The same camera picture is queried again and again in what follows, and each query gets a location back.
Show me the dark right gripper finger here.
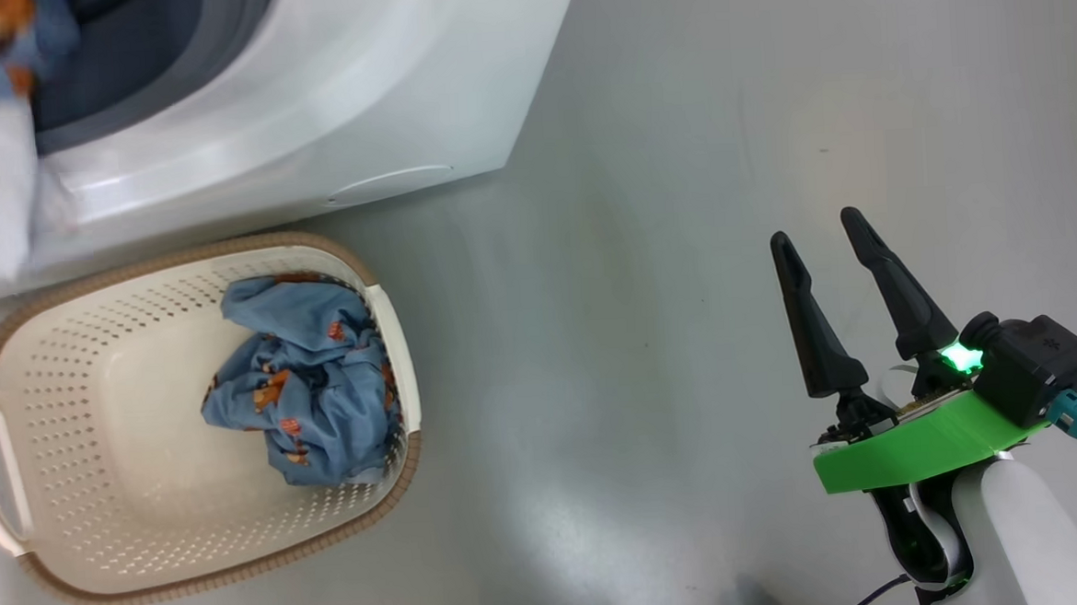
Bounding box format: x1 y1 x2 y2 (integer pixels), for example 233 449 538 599
840 201 963 366
769 227 873 402

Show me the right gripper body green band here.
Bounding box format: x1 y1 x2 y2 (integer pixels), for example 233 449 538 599
805 349 1058 497

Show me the blue cartoon print garment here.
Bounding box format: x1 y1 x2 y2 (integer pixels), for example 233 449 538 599
192 268 408 495
0 0 93 269

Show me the white front-load washing machine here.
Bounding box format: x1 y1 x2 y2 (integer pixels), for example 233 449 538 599
0 0 599 309

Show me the grey rubber door gasket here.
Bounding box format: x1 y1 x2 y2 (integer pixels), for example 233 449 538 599
25 0 288 157

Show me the cream perforated laundry basket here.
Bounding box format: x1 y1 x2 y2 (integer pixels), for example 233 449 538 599
0 225 432 605

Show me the round white filter cover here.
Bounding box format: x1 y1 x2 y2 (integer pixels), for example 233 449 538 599
323 163 457 209

